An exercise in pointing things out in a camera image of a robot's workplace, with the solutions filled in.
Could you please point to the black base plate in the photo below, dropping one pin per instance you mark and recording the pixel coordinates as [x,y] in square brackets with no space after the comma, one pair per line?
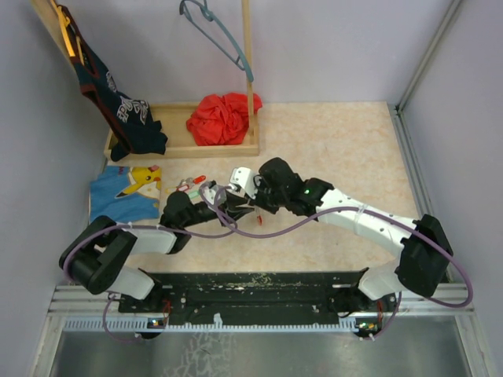
[249,299]

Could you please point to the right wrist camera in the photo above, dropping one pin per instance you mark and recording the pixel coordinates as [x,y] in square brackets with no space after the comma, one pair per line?
[242,180]

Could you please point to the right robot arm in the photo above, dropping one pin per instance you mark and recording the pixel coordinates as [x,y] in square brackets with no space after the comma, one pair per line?
[420,247]

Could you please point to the blue pikachu shirt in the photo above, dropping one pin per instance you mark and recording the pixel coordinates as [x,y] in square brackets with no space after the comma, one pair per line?
[126,194]

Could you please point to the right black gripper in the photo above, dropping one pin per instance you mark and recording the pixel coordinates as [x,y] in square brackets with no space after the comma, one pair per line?
[259,184]

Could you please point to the red crumpled cloth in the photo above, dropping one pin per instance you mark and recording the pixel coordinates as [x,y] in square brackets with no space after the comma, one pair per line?
[220,120]

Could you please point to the wooden rack tray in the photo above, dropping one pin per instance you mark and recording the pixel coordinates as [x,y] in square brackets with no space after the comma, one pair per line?
[173,116]

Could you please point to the aluminium frame rail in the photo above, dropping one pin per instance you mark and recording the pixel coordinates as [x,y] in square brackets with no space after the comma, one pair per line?
[453,119]

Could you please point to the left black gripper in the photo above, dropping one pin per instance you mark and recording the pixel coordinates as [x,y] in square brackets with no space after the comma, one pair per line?
[231,206]

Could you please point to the yellow clothes hanger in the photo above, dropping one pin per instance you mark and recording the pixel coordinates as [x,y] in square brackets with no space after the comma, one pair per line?
[70,37]

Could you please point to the teal clothes hanger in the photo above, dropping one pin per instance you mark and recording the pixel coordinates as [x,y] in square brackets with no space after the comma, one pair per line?
[199,14]

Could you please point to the dark navy jersey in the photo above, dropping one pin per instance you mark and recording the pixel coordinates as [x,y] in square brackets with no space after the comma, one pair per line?
[130,120]

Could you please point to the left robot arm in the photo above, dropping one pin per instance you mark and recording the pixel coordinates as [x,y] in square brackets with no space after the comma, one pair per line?
[97,257]

